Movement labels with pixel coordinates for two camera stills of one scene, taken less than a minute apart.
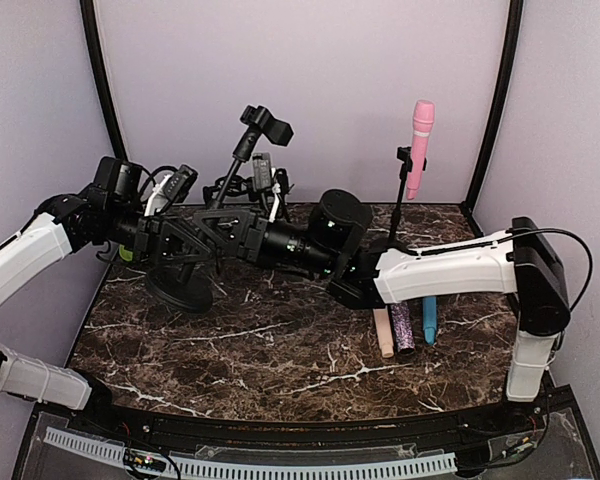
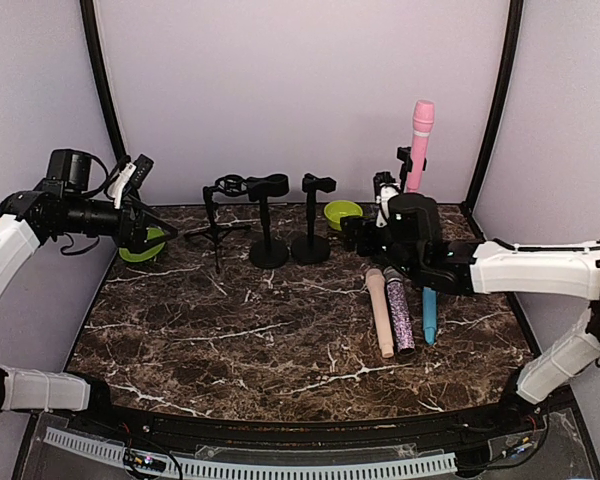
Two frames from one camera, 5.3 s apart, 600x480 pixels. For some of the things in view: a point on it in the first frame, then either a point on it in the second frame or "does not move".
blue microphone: (429, 307) does not move
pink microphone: (423, 118) does not move
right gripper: (247, 248) to (356, 224)
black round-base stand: (182, 289) to (311, 248)
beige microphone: (383, 331) does not move
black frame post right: (500, 111) does not move
